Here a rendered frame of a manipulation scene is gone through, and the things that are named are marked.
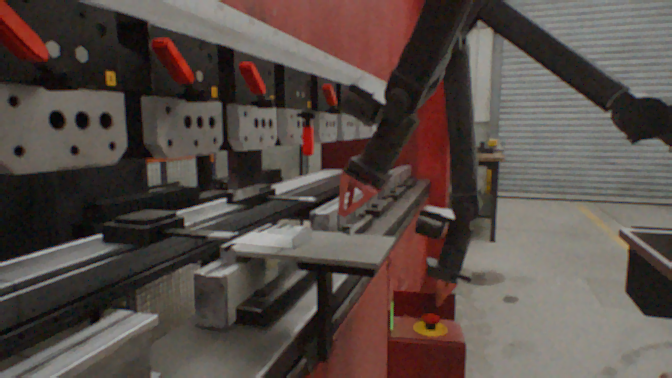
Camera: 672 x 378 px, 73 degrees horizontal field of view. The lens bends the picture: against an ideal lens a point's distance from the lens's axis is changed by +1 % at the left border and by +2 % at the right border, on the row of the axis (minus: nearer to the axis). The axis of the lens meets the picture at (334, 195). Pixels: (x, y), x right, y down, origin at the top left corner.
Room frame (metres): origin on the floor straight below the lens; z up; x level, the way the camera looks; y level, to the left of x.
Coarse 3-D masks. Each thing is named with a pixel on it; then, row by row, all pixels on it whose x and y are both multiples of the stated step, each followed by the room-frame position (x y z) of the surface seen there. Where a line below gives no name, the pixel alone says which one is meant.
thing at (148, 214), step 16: (112, 224) 0.88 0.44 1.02; (128, 224) 0.87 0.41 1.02; (144, 224) 0.86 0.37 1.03; (160, 224) 0.88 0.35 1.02; (176, 224) 0.93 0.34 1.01; (112, 240) 0.87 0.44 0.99; (128, 240) 0.86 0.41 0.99; (144, 240) 0.85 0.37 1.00; (160, 240) 0.88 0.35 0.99; (224, 240) 0.84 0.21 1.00
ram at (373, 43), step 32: (96, 0) 0.49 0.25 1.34; (128, 0) 0.53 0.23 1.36; (160, 0) 0.59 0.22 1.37; (224, 0) 0.73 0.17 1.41; (256, 0) 0.83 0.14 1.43; (288, 0) 0.97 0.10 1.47; (320, 0) 1.16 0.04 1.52; (352, 0) 1.44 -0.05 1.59; (384, 0) 1.90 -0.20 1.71; (416, 0) 2.80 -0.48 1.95; (192, 32) 0.65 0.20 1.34; (224, 32) 0.73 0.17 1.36; (288, 32) 0.97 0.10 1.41; (320, 32) 1.16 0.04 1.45; (352, 32) 1.44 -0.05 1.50; (384, 32) 1.92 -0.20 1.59; (288, 64) 0.96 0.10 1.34; (320, 64) 1.16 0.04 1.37; (352, 64) 1.45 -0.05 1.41; (384, 64) 1.93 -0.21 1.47
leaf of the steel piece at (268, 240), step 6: (264, 234) 0.87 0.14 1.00; (270, 234) 0.87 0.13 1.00; (276, 234) 0.87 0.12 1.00; (300, 234) 0.80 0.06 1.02; (306, 234) 0.82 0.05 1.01; (252, 240) 0.82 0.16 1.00; (258, 240) 0.83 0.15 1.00; (264, 240) 0.83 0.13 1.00; (270, 240) 0.83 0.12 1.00; (276, 240) 0.83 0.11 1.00; (282, 240) 0.83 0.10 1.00; (288, 240) 0.83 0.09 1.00; (294, 240) 0.77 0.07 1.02; (300, 240) 0.79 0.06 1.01; (306, 240) 0.82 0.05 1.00; (258, 246) 0.79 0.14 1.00; (264, 246) 0.79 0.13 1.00; (270, 246) 0.78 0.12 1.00; (276, 246) 0.78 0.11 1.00; (282, 246) 0.78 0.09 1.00; (288, 246) 0.78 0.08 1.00; (294, 246) 0.77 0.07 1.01
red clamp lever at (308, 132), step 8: (304, 112) 0.98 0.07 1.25; (312, 112) 0.98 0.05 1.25; (304, 128) 0.98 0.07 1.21; (312, 128) 0.98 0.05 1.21; (304, 136) 0.98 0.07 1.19; (312, 136) 0.98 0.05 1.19; (304, 144) 0.98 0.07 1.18; (312, 144) 0.98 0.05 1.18; (304, 152) 0.98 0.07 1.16; (312, 152) 0.98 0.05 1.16
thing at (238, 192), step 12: (228, 156) 0.81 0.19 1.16; (240, 156) 0.82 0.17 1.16; (252, 156) 0.87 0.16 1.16; (228, 168) 0.81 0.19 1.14; (240, 168) 0.82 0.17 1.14; (252, 168) 0.86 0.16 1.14; (228, 180) 0.81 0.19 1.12; (240, 180) 0.82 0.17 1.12; (252, 180) 0.86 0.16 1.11; (240, 192) 0.83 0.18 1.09; (252, 192) 0.88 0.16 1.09
